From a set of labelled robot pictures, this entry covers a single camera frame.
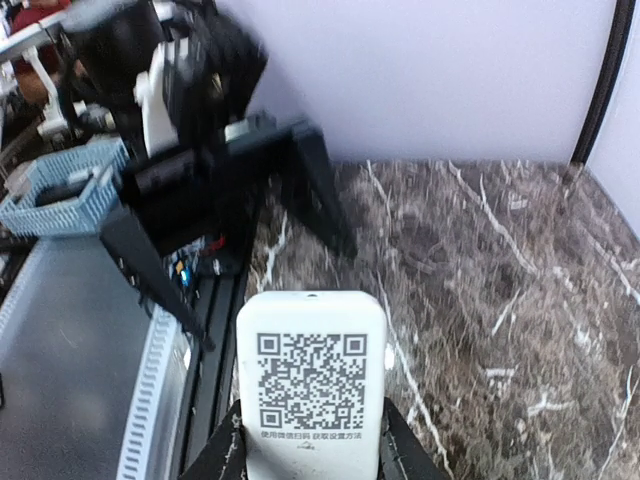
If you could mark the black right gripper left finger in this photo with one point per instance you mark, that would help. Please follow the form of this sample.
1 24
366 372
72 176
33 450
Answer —
224 455

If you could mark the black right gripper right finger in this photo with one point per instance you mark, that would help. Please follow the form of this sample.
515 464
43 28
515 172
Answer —
402 457

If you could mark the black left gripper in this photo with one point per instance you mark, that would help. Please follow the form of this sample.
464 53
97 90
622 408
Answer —
179 195

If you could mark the white remote control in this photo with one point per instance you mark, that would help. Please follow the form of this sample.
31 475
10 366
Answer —
311 368

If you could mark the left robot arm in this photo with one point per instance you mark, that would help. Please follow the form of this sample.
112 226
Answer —
179 90

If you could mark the blue perforated basket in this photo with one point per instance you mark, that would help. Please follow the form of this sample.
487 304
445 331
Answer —
70 192

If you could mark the black front rail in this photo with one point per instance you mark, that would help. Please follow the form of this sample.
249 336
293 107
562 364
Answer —
207 389

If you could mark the white slotted cable duct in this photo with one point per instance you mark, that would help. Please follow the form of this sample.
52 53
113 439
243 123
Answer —
143 411

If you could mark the black left corner post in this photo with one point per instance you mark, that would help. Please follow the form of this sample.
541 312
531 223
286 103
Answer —
611 64

